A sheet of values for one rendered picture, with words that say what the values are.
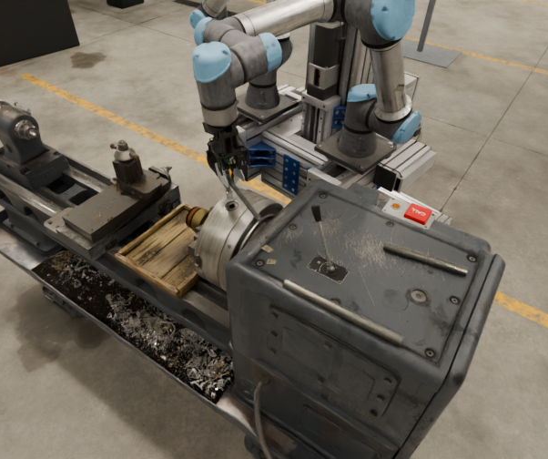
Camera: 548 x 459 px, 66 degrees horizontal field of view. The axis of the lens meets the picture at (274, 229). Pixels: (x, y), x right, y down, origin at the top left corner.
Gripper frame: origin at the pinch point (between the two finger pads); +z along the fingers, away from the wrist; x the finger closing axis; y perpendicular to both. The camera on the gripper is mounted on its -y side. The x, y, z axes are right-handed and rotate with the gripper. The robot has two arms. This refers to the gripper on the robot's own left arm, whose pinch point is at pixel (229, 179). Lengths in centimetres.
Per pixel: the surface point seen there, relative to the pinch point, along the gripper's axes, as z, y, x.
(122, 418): 130, -10, -69
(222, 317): 48, 9, -13
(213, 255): 20.2, 5.2, -9.9
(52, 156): 44, -99, -53
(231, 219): 13.7, 1.0, -1.8
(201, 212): 24.7, -16.1, -7.0
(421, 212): 13, 23, 45
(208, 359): 78, 6, -22
